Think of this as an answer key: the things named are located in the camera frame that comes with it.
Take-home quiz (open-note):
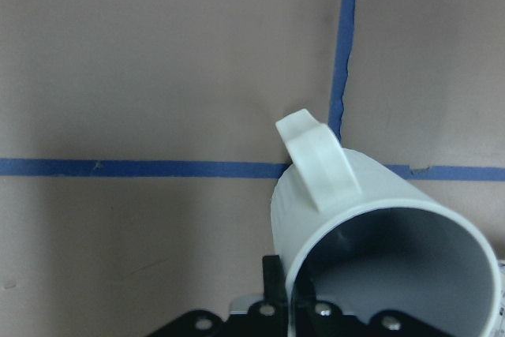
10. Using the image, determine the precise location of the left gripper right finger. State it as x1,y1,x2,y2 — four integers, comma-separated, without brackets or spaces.
292,273,316,307

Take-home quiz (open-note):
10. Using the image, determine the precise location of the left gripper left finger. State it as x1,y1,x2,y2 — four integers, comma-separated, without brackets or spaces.
262,255,289,313

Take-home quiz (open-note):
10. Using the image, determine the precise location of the white HOME mug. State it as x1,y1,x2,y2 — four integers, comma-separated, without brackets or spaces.
271,109,501,336

